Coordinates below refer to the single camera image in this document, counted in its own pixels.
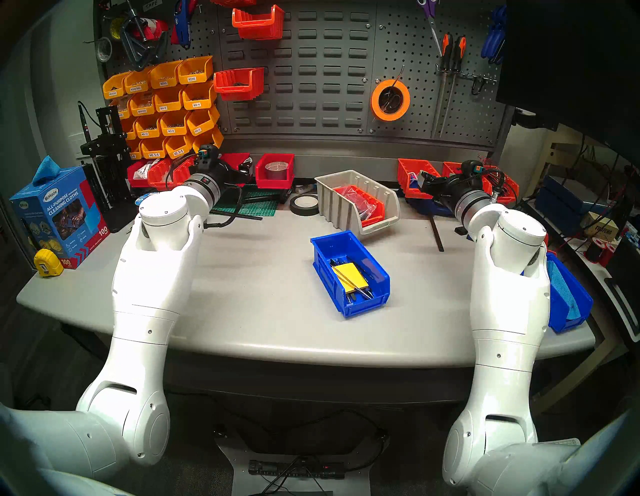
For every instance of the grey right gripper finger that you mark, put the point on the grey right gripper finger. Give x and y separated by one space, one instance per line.
431 178
439 199

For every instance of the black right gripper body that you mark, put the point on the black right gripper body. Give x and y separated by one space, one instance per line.
455 191

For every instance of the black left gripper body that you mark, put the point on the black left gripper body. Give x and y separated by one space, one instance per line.
231 176

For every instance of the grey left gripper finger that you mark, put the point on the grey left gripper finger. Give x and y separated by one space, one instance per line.
246 164
245 179

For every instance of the red bin holding tape roll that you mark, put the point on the red bin holding tape roll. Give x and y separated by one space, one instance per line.
275 184

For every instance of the grey duct tape roll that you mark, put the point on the grey duct tape roll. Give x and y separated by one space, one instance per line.
276 172

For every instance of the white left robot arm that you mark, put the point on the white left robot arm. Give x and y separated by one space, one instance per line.
150 280

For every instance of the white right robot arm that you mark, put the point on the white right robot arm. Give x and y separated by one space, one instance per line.
510 310

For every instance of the red bin with card pack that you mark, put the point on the red bin with card pack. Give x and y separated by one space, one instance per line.
235 158

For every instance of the orange bin with glue bottles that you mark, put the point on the orange bin with glue bottles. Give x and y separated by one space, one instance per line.
407 175

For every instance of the green cutting mat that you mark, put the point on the green cutting mat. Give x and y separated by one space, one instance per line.
260 207

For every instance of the long black plastic strip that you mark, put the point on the long black plastic strip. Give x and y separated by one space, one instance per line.
250 216

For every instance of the yellow bin labelled M4-0.7 HEX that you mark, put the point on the yellow bin labelled M4-0.7 HEX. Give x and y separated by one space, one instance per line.
216 137

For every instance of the black marker pen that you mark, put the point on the black marker pen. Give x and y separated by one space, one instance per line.
285 196

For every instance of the grey pegboard with hand tools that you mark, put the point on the grey pegboard with hand tools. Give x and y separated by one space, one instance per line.
420 125

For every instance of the black tape roll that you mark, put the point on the black tape roll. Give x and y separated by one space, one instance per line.
295 209

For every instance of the yellow bin labelled M3-6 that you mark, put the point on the yellow bin labelled M3-6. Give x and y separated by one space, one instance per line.
202 124

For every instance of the yellow bin labelled M2.5-5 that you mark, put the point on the yellow bin labelled M2.5-5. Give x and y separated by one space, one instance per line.
178 148

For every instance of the clear plastic bag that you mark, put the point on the clear plastic bag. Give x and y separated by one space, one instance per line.
168 174

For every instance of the orange bin holding plastic bag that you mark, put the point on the orange bin holding plastic bag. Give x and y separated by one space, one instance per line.
376 212

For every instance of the red bin with clear bag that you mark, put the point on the red bin with clear bag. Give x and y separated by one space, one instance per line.
156 184

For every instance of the yellow bin labelled M3-8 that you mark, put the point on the yellow bin labelled M3-8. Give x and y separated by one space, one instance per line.
172 127

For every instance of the clear bag of red parts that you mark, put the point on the clear bag of red parts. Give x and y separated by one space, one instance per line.
356 197

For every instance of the yellow bin labelled M3-4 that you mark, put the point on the yellow bin labelled M3-4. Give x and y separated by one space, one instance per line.
199 99

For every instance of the yellow bin labelled M2.5-6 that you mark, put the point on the yellow bin labelled M2.5-6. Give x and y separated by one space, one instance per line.
152 151

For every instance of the white plastic bag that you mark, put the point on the white plastic bag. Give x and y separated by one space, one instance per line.
141 171

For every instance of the orange masking tape roll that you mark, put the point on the orange masking tape roll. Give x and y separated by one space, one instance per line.
376 105

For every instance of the red bin with white bag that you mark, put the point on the red bin with white bag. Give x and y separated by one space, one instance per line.
137 184

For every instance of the yellow bin labelled M3-12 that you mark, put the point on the yellow bin labelled M3-12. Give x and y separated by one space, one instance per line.
146 130

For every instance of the large grey storage bin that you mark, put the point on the large grey storage bin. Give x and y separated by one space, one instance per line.
337 210

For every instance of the yellow bin labelled M4-6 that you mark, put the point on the yellow bin labelled M4-6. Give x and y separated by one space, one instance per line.
166 102

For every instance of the yellow bin labelled M2.5-8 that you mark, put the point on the yellow bin labelled M2.5-8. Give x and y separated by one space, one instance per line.
135 151

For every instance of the dark blue storage crate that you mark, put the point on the dark blue storage crate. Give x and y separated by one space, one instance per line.
555 197

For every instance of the black carabiner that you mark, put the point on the black carabiner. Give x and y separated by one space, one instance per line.
473 86

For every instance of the yellow bin labelled M3X6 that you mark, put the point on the yellow bin labelled M3X6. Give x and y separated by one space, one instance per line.
194 74

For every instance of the large blue storage bin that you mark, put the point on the large blue storage bin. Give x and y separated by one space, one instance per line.
325 255

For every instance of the small yellow parts bin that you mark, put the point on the small yellow parts bin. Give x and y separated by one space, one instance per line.
122 107
130 131

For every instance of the yellow bin labelled M4X4X6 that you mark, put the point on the yellow bin labelled M4X4X6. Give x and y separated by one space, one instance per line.
142 106

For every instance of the metal hook rack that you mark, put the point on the metal hook rack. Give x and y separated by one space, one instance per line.
487 78

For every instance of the yellow sticky note pad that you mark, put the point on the yellow sticky note pad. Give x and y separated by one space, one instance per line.
350 275

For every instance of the metal tweezers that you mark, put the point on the metal tweezers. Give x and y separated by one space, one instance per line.
362 291

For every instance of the black metal stand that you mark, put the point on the black metal stand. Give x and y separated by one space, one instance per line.
112 200

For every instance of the yellow bin labelled M3X8 BAD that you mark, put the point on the yellow bin labelled M3X8 BAD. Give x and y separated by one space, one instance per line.
137 82

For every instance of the grey pegboard with yellow bins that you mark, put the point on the grey pegboard with yellow bins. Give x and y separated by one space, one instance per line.
205 30

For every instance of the blue microfibre cloth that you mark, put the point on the blue microfibre cloth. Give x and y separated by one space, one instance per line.
562 290

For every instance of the red thread spool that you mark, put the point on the red thread spool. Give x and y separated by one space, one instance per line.
595 250

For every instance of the small cardboard box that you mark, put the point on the small cardboard box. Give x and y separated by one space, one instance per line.
602 227

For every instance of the blue spring clamps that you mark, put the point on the blue spring clamps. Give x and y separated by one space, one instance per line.
495 40

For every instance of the black monitor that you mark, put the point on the black monitor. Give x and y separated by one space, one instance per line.
560 60

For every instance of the blue bin holding cloth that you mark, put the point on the blue bin holding cloth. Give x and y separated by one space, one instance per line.
585 305

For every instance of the blue cleaning cloths box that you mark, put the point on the blue cleaning cloths box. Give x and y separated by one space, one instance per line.
60 220

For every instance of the hanging grey tape roll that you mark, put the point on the hanging grey tape roll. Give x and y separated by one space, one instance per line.
98 50

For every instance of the blue cloth in box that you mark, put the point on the blue cloth in box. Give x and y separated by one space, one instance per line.
46 172

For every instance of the yellow tape roll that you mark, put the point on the yellow tape roll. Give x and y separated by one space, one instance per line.
115 27

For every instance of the yellow tape measure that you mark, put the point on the yellow tape measure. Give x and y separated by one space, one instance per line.
47 263

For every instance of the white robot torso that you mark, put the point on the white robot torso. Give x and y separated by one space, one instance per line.
550 465

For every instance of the black power strip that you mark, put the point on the black power strip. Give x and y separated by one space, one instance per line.
285 469

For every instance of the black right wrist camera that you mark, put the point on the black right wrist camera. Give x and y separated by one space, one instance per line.
472 169

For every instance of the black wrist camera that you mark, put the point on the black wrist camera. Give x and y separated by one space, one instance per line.
205 160
472 169

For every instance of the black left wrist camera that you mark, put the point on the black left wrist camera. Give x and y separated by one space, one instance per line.
205 160

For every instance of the orange wall bin with contents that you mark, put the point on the orange wall bin with contents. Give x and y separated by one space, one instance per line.
235 91

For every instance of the grey louvered wall panel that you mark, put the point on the grey louvered wall panel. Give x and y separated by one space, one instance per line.
325 75

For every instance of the empty orange wall bin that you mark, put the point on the empty orange wall bin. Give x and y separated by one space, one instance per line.
255 27

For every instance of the white wall switch plate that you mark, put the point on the white wall switch plate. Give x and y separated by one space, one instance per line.
75 146

